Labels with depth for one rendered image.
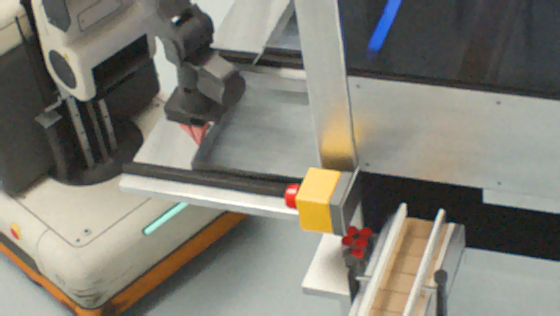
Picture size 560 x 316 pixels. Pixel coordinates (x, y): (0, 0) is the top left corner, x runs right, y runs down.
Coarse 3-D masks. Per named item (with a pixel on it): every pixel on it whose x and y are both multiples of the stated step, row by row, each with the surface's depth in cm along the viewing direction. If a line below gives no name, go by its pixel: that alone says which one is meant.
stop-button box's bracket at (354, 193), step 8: (352, 184) 173; (360, 184) 177; (352, 192) 174; (360, 192) 178; (344, 200) 170; (352, 200) 174; (344, 208) 171; (352, 208) 175; (344, 216) 171; (352, 216) 175; (344, 224) 172; (344, 232) 173
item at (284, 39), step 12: (288, 0) 232; (288, 12) 232; (276, 24) 226; (288, 24) 231; (276, 36) 227; (288, 36) 228; (264, 48) 222; (276, 48) 221; (288, 48) 220; (300, 48) 219
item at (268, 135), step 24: (240, 72) 216; (264, 96) 215; (288, 96) 214; (240, 120) 211; (264, 120) 210; (288, 120) 209; (312, 120) 208; (216, 144) 207; (240, 144) 206; (264, 144) 205; (288, 144) 204; (312, 144) 203; (192, 168) 200; (216, 168) 198; (240, 168) 196; (264, 168) 200; (288, 168) 199
